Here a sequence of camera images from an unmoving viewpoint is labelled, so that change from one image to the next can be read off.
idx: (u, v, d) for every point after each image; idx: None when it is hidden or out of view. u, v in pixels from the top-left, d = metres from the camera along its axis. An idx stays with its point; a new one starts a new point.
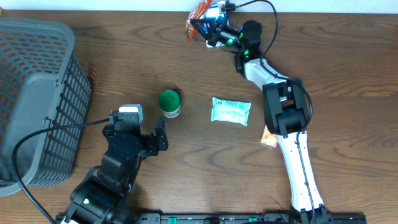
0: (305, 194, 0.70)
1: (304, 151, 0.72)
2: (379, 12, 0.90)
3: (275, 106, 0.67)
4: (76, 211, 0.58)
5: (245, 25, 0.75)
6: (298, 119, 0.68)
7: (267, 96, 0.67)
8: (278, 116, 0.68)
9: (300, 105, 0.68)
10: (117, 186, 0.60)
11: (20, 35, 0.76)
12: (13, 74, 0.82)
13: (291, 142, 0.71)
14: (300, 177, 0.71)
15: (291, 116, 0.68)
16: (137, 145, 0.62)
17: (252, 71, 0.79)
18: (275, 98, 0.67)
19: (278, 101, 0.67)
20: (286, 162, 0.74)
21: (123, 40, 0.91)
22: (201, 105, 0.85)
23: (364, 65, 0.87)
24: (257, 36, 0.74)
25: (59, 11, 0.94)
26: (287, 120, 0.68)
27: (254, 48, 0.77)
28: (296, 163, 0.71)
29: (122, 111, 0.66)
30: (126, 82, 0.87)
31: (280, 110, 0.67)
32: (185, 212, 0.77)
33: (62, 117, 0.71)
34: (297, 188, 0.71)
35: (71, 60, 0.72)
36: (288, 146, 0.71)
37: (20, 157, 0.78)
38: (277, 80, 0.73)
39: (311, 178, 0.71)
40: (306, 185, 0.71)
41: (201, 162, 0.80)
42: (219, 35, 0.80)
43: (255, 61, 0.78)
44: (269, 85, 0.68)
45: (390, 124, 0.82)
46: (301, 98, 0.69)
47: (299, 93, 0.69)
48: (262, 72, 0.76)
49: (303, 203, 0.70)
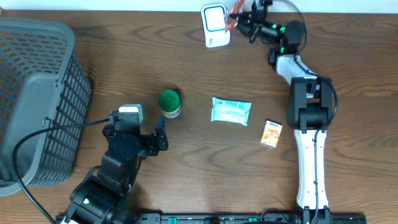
0: (311, 192, 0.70)
1: (319, 150, 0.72)
2: (379, 12, 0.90)
3: (300, 100, 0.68)
4: (76, 212, 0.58)
5: (290, 24, 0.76)
6: (321, 117, 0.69)
7: (294, 89, 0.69)
8: (300, 111, 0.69)
9: (324, 104, 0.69)
10: (117, 186, 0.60)
11: (20, 35, 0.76)
12: (13, 74, 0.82)
13: (308, 139, 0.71)
14: (310, 175, 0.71)
15: (314, 114, 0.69)
16: (137, 145, 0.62)
17: (284, 66, 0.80)
18: (302, 92, 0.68)
19: (304, 96, 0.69)
20: (300, 160, 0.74)
21: (123, 40, 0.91)
22: (201, 105, 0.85)
23: (364, 65, 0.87)
24: (297, 38, 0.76)
25: (58, 11, 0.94)
26: (309, 116, 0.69)
27: (291, 46, 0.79)
28: (310, 160, 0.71)
29: (122, 111, 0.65)
30: (126, 82, 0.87)
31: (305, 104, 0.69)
32: (185, 212, 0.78)
33: (62, 117, 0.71)
34: (305, 186, 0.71)
35: (71, 60, 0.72)
36: (305, 142, 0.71)
37: (20, 157, 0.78)
38: (308, 76, 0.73)
39: (321, 178, 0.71)
40: (314, 183, 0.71)
41: (201, 162, 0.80)
42: (260, 27, 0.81)
43: (288, 56, 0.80)
44: (298, 79, 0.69)
45: (389, 124, 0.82)
46: (329, 97, 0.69)
47: (326, 93, 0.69)
48: (296, 68, 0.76)
49: (309, 200, 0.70)
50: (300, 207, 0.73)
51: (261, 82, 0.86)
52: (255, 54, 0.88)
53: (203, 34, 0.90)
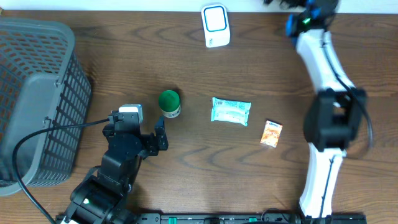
0: (317, 205, 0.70)
1: (334, 168, 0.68)
2: (379, 12, 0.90)
3: (325, 119, 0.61)
4: (76, 212, 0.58)
5: None
6: (344, 137, 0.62)
7: (320, 106, 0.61)
8: (324, 129, 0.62)
9: (351, 124, 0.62)
10: (117, 186, 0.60)
11: (20, 35, 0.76)
12: (13, 74, 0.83)
13: (325, 158, 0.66)
14: (319, 190, 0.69)
15: (337, 133, 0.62)
16: (137, 145, 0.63)
17: (309, 48, 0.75)
18: (328, 110, 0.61)
19: (330, 113, 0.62)
20: (311, 170, 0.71)
21: (124, 40, 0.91)
22: (201, 105, 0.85)
23: (364, 65, 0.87)
24: (328, 6, 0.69)
25: (59, 11, 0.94)
26: (331, 135, 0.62)
27: (319, 17, 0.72)
28: (321, 176, 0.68)
29: (122, 111, 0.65)
30: (126, 82, 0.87)
31: (334, 126, 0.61)
32: (185, 212, 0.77)
33: (62, 116, 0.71)
34: (312, 198, 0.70)
35: (71, 60, 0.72)
36: (321, 160, 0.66)
37: (20, 157, 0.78)
38: (337, 82, 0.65)
39: (330, 193, 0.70)
40: (321, 198, 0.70)
41: (201, 162, 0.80)
42: None
43: (314, 37, 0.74)
44: (327, 91, 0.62)
45: (389, 124, 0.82)
46: (357, 117, 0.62)
47: (355, 113, 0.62)
48: (323, 60, 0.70)
49: (313, 210, 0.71)
50: (301, 208, 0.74)
51: (261, 82, 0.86)
52: (255, 54, 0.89)
53: (203, 34, 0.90)
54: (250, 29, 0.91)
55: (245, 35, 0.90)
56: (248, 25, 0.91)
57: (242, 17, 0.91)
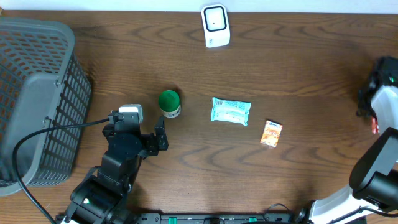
0: (324, 219, 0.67)
1: (362, 213, 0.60)
2: (379, 13, 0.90)
3: (382, 162, 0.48)
4: (76, 212, 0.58)
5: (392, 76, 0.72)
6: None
7: (384, 141, 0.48)
8: (376, 173, 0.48)
9: None
10: (117, 186, 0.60)
11: (20, 35, 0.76)
12: (13, 74, 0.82)
13: (356, 204, 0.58)
14: (331, 215, 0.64)
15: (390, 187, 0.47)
16: (137, 145, 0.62)
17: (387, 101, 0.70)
18: (390, 154, 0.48)
19: (390, 162, 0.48)
20: (336, 198, 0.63)
21: (124, 40, 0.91)
22: (201, 105, 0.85)
23: (364, 65, 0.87)
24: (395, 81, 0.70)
25: (59, 11, 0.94)
26: (383, 186, 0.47)
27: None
28: (340, 211, 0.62)
29: (122, 111, 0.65)
30: (126, 82, 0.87)
31: (380, 168, 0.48)
32: (185, 212, 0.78)
33: (62, 116, 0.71)
34: (324, 214, 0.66)
35: (71, 60, 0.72)
36: (351, 203, 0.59)
37: (20, 157, 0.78)
38: None
39: (342, 220, 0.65)
40: (331, 219, 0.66)
41: (201, 162, 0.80)
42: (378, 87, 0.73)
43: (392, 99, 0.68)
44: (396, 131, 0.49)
45: None
46: None
47: None
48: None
49: (319, 220, 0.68)
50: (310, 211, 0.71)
51: (261, 83, 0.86)
52: (255, 54, 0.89)
53: (203, 34, 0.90)
54: (250, 29, 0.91)
55: (245, 35, 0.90)
56: (248, 25, 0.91)
57: (242, 17, 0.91)
